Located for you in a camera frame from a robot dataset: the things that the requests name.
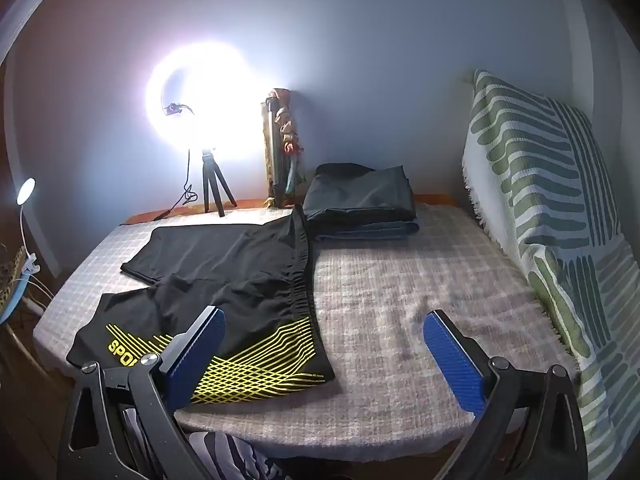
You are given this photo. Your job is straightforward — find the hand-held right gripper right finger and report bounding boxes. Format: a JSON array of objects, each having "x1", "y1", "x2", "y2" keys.
[{"x1": 422, "y1": 310, "x2": 588, "y2": 480}]

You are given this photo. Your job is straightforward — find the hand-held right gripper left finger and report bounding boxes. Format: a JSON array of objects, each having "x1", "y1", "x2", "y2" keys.
[{"x1": 57, "y1": 305, "x2": 226, "y2": 480}]

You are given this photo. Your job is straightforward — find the black pants with yellow print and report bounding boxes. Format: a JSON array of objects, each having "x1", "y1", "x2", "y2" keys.
[{"x1": 66, "y1": 205, "x2": 336, "y2": 405}]

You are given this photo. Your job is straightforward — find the folded dark grey pants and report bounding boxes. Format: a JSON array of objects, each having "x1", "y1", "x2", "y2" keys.
[{"x1": 303, "y1": 162, "x2": 417, "y2": 224}]

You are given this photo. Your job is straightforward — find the plaid bed cover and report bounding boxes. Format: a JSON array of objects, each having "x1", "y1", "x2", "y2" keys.
[{"x1": 32, "y1": 202, "x2": 581, "y2": 463}]

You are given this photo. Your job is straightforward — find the folded blue jeans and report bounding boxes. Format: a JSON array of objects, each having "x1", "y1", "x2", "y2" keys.
[{"x1": 314, "y1": 219, "x2": 421, "y2": 242}]

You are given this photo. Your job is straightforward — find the orange bed sheet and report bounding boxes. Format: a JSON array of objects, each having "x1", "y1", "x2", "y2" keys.
[{"x1": 124, "y1": 194, "x2": 457, "y2": 226}]

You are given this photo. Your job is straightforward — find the small black tripod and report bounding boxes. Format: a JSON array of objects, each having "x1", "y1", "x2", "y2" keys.
[{"x1": 200, "y1": 148, "x2": 238, "y2": 218}]

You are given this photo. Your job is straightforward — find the green striped white blanket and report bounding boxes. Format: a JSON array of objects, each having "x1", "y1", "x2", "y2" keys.
[{"x1": 461, "y1": 69, "x2": 640, "y2": 480}]

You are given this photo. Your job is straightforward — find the light blue board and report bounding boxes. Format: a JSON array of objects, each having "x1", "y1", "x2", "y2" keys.
[{"x1": 0, "y1": 270, "x2": 27, "y2": 327}]

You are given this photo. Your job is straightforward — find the folded silver tripod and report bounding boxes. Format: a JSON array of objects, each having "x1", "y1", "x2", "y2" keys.
[
  {"x1": 260, "y1": 88, "x2": 307, "y2": 209},
  {"x1": 261, "y1": 99, "x2": 287, "y2": 197}
]

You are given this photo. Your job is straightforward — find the white gooseneck clip lamp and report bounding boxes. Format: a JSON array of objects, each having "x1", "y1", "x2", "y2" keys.
[{"x1": 11, "y1": 177, "x2": 42, "y2": 277}]

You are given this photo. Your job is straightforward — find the black ring light cable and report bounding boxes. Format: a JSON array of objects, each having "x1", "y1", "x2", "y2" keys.
[{"x1": 152, "y1": 149, "x2": 199, "y2": 222}]

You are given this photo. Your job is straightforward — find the white cable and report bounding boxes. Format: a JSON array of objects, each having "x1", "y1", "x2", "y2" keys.
[{"x1": 20, "y1": 272, "x2": 53, "y2": 318}]

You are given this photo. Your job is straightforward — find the white ring light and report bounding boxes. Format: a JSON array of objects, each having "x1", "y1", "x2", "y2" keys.
[{"x1": 145, "y1": 41, "x2": 263, "y2": 163}]

